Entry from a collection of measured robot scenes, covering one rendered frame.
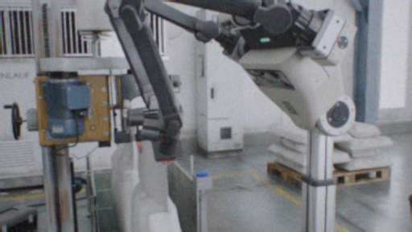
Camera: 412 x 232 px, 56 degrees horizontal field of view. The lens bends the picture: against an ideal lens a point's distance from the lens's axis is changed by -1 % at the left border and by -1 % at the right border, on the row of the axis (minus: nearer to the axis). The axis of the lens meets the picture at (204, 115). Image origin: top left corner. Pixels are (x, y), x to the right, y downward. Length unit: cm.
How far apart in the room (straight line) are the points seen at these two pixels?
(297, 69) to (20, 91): 376
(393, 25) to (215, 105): 394
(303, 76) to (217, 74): 441
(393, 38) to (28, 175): 650
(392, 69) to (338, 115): 668
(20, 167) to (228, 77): 295
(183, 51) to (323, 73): 492
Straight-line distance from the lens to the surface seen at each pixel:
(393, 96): 818
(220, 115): 570
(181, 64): 611
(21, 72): 465
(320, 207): 157
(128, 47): 154
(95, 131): 192
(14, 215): 359
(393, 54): 812
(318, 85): 129
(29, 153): 474
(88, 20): 171
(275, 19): 106
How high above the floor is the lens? 139
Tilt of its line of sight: 8 degrees down
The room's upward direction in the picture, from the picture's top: 1 degrees counter-clockwise
